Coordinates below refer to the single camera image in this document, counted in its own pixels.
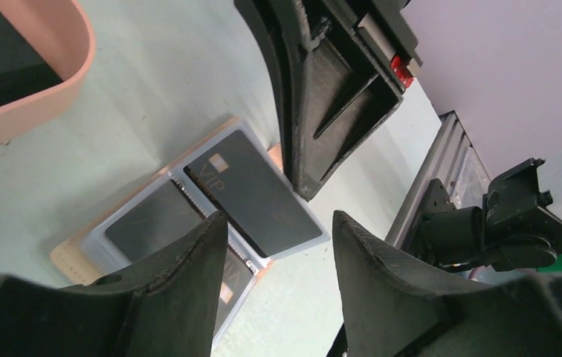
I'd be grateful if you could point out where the pink plastic tray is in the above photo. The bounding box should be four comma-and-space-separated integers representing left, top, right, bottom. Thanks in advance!
0, 1, 96, 144

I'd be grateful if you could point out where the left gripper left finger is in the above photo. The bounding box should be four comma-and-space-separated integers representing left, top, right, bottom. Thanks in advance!
0, 211, 227, 356

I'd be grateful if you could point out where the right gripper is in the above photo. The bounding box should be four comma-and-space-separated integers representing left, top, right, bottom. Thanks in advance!
235, 1, 422, 200

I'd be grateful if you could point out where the aluminium frame rail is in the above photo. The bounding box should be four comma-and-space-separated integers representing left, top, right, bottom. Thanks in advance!
385, 111, 491, 248

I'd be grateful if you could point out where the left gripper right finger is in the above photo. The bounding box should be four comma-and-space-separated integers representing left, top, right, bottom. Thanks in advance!
332, 210, 562, 356

